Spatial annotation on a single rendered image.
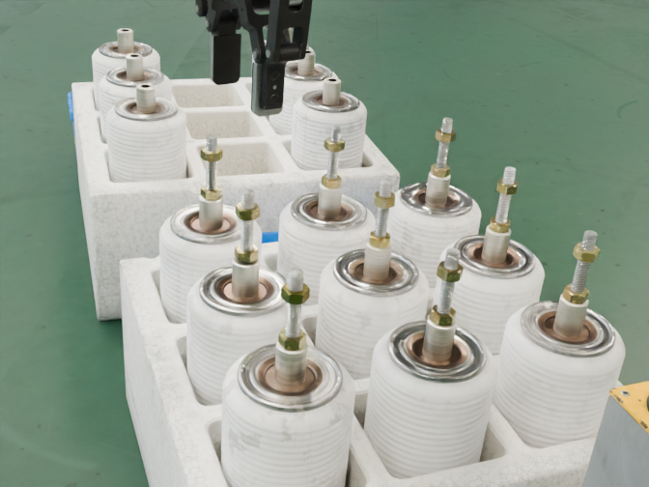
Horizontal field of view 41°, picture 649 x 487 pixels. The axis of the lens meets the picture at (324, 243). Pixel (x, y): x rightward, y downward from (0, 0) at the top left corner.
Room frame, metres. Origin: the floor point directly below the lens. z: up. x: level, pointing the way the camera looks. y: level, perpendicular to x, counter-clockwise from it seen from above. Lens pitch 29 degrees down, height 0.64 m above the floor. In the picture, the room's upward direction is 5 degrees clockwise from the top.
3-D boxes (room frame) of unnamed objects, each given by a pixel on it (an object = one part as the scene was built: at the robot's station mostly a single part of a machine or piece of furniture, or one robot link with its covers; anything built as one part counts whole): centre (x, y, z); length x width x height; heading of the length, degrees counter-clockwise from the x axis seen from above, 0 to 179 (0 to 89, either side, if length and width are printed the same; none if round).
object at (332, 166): (0.76, 0.00, 0.30); 0.01 x 0.01 x 0.08
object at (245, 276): (0.60, 0.06, 0.26); 0.02 x 0.02 x 0.03
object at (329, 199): (0.76, 0.00, 0.26); 0.02 x 0.02 x 0.03
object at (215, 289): (0.60, 0.06, 0.25); 0.08 x 0.08 x 0.01
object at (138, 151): (0.99, 0.23, 0.16); 0.10 x 0.10 x 0.18
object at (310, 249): (0.76, 0.00, 0.16); 0.10 x 0.10 x 0.18
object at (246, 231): (0.60, 0.06, 0.30); 0.01 x 0.01 x 0.08
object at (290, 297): (0.49, 0.02, 0.32); 0.02 x 0.02 x 0.01; 34
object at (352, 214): (0.76, 0.00, 0.25); 0.08 x 0.08 x 0.01
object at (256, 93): (0.57, 0.05, 0.44); 0.02 x 0.01 x 0.04; 123
